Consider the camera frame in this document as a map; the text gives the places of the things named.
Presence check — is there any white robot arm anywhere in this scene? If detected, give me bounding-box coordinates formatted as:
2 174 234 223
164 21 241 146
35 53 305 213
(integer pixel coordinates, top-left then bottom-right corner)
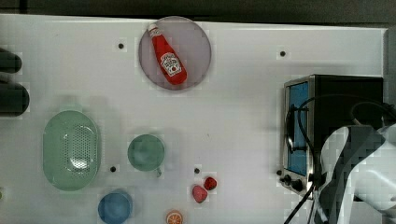
309 125 396 224

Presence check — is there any black toaster oven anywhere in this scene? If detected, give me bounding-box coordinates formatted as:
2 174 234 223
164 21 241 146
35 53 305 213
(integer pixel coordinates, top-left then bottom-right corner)
277 75 384 195

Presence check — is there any red ketchup bottle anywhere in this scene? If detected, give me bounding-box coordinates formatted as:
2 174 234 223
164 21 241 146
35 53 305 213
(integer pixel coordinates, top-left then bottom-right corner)
148 23 188 85

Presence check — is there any dark red toy strawberry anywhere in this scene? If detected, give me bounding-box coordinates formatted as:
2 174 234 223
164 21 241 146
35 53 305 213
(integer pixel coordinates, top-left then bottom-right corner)
204 176 218 190

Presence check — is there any grey round plate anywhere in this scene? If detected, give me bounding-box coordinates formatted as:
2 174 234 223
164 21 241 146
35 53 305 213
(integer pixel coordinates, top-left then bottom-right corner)
138 16 212 91

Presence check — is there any light red toy strawberry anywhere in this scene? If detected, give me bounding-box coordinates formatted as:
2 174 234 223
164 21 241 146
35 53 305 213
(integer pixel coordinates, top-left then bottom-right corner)
191 185 208 203

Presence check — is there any toy orange slice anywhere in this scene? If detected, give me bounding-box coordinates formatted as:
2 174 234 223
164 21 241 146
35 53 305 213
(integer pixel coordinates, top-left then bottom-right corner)
165 210 184 224

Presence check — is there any blue bowl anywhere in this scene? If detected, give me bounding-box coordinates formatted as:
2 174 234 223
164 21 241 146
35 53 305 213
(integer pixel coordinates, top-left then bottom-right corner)
97 189 134 224

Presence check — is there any green perforated colander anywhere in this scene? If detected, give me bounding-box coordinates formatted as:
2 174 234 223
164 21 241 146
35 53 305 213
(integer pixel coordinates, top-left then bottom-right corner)
42 110 100 191

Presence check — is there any black frying pan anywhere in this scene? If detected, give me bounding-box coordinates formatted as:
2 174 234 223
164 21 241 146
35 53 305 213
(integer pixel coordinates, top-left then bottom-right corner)
0 82 30 117

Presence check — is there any green cup with handle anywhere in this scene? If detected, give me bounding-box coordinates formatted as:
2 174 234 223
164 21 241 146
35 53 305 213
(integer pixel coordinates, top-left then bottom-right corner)
128 134 165 177

